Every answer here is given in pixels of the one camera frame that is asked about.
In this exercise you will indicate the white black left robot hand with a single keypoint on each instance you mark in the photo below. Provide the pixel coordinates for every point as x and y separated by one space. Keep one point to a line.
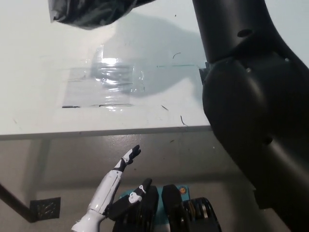
106 191

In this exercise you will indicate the black plastic bag grey inside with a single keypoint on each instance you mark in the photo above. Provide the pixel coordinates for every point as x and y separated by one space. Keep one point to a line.
91 12

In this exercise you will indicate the thin black tape strip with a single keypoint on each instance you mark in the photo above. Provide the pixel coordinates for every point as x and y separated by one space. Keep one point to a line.
71 106

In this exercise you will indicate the dark metal table leg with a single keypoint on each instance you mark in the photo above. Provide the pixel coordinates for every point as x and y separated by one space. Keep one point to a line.
14 204

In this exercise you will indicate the clear tape patch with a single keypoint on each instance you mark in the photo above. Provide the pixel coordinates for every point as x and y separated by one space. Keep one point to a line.
84 84

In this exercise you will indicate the black tape patch on table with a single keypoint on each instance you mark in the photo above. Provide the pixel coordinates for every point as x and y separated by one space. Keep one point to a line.
202 75

